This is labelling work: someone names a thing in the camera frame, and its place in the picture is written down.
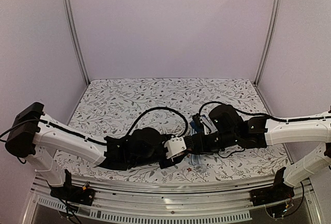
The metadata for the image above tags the dark blue cube socket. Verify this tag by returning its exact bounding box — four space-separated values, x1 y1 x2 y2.
188 115 212 135

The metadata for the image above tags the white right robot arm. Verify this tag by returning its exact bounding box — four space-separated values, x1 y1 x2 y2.
184 104 330 201

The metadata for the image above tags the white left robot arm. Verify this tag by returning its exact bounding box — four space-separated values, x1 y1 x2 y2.
5 102 187 200

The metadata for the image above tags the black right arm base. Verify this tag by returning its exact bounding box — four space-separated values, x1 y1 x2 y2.
249 167 294 206

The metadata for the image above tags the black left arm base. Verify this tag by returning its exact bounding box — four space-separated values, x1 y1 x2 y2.
49 169 95 206

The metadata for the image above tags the floral patterned table mat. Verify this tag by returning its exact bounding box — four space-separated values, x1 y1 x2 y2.
54 79 290 184

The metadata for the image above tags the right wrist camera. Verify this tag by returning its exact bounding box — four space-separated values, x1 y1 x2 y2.
191 114 212 131

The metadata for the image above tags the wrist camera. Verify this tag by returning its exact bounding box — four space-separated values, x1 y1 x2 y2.
164 137 187 159
191 114 212 131

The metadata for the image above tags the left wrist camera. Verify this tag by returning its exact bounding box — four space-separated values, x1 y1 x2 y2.
164 137 187 159

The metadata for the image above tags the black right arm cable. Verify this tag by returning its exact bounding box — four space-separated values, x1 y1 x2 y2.
198 101 331 124

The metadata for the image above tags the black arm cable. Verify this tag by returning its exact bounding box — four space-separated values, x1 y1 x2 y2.
49 107 189 147
198 101 331 124

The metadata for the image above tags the cream coiled power cable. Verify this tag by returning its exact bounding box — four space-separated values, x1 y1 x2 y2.
161 125 186 136

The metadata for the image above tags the light blue coiled cable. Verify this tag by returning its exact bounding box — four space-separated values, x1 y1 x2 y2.
188 128 207 170

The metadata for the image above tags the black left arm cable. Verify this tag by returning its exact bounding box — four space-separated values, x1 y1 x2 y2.
49 107 189 147

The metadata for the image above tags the aluminium front table rail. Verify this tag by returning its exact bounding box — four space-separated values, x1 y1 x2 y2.
22 172 324 224

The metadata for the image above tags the right aluminium frame post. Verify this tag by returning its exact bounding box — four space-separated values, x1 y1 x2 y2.
253 0 281 88

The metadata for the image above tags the aluminium frame post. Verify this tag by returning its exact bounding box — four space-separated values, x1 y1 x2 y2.
63 0 91 86
253 0 281 88

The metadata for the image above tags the left aluminium frame post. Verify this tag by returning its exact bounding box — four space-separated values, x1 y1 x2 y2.
63 0 91 86

